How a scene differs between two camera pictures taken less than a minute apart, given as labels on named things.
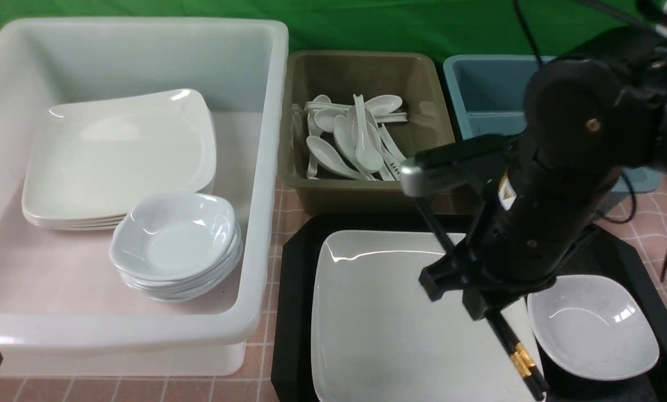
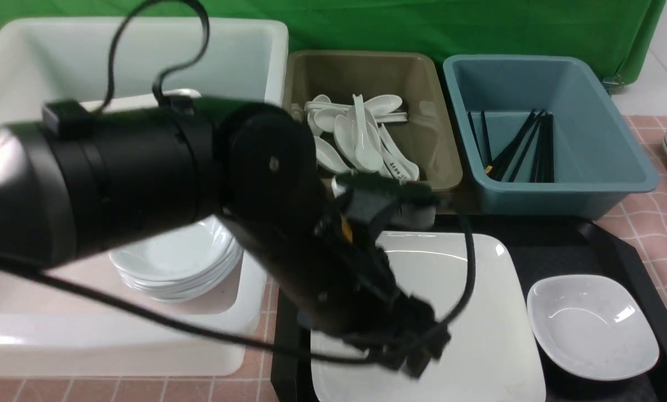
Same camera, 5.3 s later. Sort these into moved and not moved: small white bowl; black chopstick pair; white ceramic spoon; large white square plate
Moved: black chopstick pair
Not moved: small white bowl; large white square plate; white ceramic spoon
